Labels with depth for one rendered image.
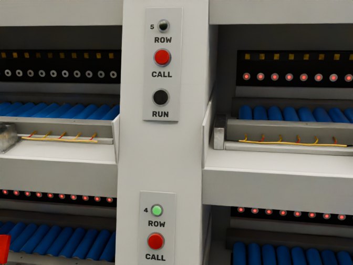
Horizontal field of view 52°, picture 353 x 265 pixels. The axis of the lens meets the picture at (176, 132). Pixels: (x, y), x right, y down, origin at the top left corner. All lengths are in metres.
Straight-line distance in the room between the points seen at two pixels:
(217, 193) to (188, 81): 0.13
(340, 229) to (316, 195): 0.19
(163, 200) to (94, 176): 0.09
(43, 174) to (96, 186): 0.07
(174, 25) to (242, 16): 0.07
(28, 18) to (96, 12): 0.09
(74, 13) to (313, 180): 0.32
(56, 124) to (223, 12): 0.25
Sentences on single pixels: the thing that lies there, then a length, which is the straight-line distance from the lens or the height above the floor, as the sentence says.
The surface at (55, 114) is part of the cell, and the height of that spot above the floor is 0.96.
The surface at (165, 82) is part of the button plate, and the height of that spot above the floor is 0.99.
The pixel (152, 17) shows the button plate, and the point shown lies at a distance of 0.41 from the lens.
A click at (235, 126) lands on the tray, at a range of 0.45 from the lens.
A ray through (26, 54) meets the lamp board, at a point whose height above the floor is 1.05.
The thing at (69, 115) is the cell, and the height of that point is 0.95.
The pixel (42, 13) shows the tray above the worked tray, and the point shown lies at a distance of 0.47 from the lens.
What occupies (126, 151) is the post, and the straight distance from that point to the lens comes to 0.40.
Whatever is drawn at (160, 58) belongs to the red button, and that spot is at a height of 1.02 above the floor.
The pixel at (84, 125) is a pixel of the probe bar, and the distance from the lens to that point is 0.47.
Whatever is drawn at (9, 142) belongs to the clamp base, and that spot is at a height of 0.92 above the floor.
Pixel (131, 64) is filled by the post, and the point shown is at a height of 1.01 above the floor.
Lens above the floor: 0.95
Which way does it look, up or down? 2 degrees down
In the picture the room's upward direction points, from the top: 2 degrees clockwise
